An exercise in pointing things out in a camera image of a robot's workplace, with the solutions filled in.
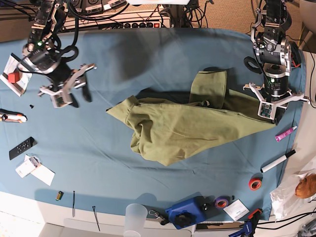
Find red tape roll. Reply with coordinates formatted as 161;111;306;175
248;177;262;191

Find small green battery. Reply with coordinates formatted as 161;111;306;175
56;191;64;201

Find olive green t-shirt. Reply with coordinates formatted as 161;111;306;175
107;71;274;166

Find white black marker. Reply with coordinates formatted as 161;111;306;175
260;150;296;173

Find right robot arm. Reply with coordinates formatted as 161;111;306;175
20;0;97;108

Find white plastic bag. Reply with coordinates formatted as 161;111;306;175
270;158;316;220

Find red cube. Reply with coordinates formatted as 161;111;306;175
8;72;20;84

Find white paper sheet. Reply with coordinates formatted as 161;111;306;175
24;155;55;186

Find white paper card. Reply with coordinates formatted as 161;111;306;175
223;199;249;221

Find pink tube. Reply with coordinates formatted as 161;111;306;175
275;126;297;142

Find orange furry object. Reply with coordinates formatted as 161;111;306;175
295;174;316;199

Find blue plastic box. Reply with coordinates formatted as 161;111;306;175
165;197;206;230

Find black remote control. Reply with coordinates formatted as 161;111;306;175
9;137;37;160

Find white power strip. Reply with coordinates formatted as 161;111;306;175
98;18;171;29

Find white card package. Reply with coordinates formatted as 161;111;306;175
15;157;41;178

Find purple tape roll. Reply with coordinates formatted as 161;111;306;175
214;196;230;209

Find blue orange bar clamp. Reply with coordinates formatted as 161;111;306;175
228;208;262;237

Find orange white utility knife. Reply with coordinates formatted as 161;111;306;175
0;109;27;123

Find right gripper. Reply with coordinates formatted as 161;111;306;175
38;64;97;108

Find blue table cloth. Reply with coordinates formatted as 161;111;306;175
0;28;303;219

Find translucent plastic cup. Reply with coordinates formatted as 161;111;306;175
123;203;148;237

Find metal carabiner keyring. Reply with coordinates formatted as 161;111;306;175
149;210;165;221

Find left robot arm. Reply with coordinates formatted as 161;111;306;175
243;0;310;124

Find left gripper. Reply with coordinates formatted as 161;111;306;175
243;76;310;125

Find black zip tie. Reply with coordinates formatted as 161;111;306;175
72;191;76;217
92;206;101;232

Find black orange clamp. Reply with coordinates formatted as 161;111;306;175
290;41;301;68

